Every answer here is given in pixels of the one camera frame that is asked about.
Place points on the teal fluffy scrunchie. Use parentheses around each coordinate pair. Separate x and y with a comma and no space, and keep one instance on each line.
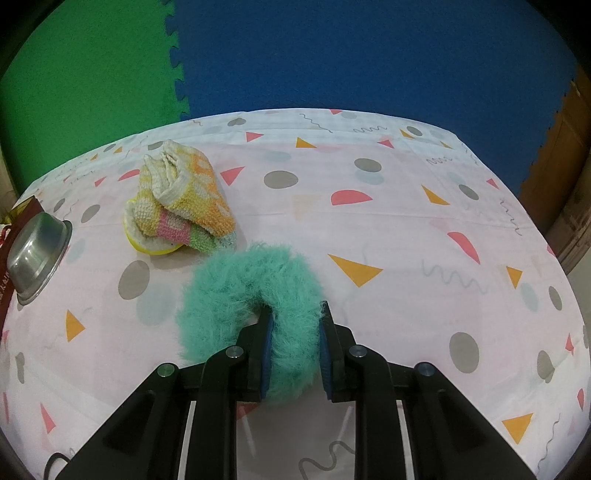
(221,295)

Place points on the red and gold box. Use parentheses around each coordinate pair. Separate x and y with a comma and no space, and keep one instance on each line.
(25,210)

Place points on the brown foam mat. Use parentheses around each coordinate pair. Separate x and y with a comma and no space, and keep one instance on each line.
(549,161)

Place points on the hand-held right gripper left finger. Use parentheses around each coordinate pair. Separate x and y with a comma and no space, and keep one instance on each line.
(265,350)

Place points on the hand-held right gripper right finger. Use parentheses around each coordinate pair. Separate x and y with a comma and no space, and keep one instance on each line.
(325,350)

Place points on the steel bowl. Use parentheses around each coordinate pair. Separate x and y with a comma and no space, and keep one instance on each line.
(32,258)

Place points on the colourful knitted washcloth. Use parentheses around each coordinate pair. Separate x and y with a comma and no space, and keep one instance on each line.
(203,198)

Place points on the blue foam mat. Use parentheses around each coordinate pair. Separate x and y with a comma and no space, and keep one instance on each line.
(369,55)

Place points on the green foam mat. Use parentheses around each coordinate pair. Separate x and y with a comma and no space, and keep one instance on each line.
(92,83)

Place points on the yellow sponge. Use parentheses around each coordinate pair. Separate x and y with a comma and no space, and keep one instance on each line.
(143,247)

